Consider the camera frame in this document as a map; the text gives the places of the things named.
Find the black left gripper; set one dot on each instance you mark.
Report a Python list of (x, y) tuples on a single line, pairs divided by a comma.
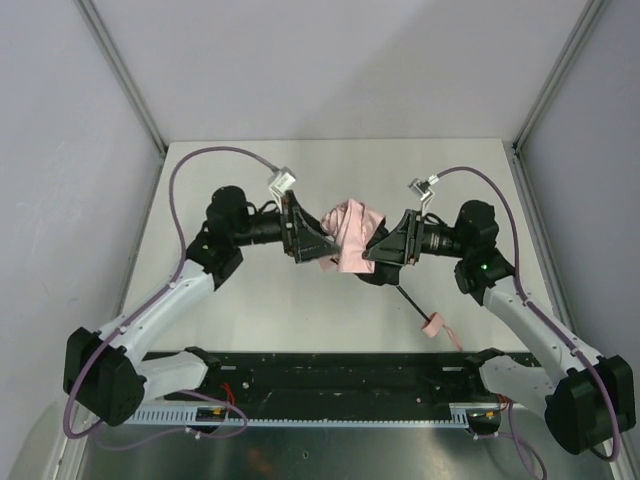
[(289, 226)]

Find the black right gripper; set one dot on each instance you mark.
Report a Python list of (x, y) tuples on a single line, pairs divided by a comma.
[(411, 237)]

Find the pink and black folding umbrella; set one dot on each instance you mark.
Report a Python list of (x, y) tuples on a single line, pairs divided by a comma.
[(352, 225)]

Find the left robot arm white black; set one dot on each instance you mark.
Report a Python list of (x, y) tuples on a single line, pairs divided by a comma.
[(107, 371)]

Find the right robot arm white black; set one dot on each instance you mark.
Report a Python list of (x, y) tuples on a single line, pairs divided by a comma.
[(584, 397)]

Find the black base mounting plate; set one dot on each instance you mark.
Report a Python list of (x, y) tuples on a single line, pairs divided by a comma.
[(353, 383)]

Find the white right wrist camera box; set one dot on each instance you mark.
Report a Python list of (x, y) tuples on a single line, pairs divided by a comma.
[(423, 190)]

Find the right aluminium corner post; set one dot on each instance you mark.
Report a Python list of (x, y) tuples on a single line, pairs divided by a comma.
[(573, 46)]

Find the aluminium corner post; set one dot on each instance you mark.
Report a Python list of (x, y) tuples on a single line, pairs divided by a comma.
[(104, 40), (573, 46)]

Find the grey slotted cable duct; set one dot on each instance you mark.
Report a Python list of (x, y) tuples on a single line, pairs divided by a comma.
[(199, 414)]

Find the left aluminium corner post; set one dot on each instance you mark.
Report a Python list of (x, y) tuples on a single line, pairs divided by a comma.
[(104, 40)]

